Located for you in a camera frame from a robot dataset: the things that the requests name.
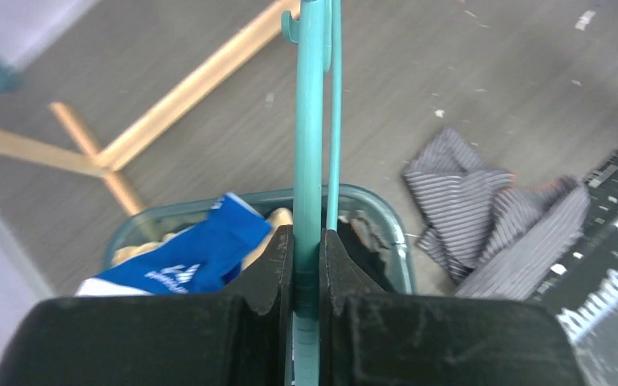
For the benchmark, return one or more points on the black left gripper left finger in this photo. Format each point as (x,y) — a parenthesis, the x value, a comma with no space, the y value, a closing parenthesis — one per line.
(237,336)

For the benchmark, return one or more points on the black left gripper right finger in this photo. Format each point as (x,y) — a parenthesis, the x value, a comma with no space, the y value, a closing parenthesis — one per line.
(371,337)

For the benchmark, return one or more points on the blue underwear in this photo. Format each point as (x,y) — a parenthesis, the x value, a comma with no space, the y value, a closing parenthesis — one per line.
(202,259)

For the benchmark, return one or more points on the grey striped underwear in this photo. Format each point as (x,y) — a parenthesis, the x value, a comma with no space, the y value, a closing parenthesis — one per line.
(494,240)

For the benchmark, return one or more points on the black garment in basket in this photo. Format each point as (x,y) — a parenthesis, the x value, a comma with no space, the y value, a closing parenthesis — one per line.
(366,246)

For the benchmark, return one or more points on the teal laundry basket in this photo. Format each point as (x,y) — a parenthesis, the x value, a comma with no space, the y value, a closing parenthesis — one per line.
(354,202)

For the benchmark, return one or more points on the wooden hanger rack frame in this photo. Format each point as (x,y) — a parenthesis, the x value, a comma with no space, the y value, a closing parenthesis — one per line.
(119,61)

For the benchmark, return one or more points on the white slotted cable duct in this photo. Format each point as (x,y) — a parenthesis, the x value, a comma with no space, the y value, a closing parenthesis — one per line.
(598,305)

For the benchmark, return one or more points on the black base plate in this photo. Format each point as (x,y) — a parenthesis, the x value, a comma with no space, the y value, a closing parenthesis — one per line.
(581,268)

